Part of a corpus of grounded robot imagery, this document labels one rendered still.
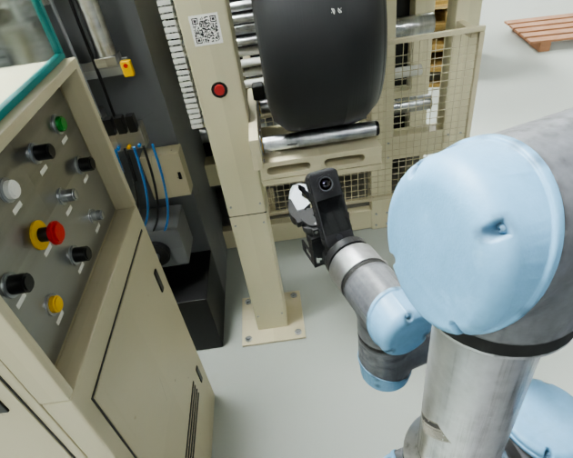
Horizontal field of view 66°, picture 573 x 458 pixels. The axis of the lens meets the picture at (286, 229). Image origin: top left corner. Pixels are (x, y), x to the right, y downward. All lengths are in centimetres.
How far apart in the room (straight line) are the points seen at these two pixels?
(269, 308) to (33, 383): 119
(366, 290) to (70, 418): 54
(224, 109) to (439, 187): 110
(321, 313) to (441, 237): 170
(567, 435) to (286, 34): 87
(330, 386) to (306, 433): 20
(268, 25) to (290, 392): 126
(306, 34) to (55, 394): 85
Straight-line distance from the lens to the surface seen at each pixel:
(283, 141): 129
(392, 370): 65
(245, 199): 148
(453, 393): 42
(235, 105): 133
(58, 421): 88
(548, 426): 66
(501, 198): 26
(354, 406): 172
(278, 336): 190
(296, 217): 71
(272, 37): 108
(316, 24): 107
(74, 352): 89
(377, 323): 56
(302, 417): 171
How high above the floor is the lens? 150
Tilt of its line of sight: 38 degrees down
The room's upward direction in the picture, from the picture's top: 9 degrees counter-clockwise
